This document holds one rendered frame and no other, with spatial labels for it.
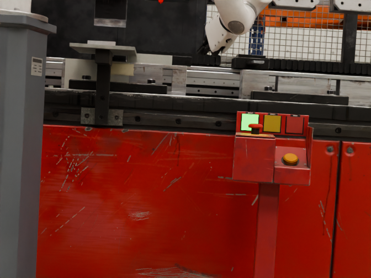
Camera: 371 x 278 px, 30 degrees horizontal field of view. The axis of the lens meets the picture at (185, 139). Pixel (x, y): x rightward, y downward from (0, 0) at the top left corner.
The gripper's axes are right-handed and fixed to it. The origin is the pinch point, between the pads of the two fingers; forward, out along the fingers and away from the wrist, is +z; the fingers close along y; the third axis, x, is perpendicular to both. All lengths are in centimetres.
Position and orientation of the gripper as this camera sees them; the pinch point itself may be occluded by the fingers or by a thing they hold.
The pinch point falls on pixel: (203, 49)
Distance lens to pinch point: 217.1
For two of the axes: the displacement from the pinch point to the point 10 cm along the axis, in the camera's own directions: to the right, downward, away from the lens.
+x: -8.5, -0.4, -5.3
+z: -4.9, 4.3, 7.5
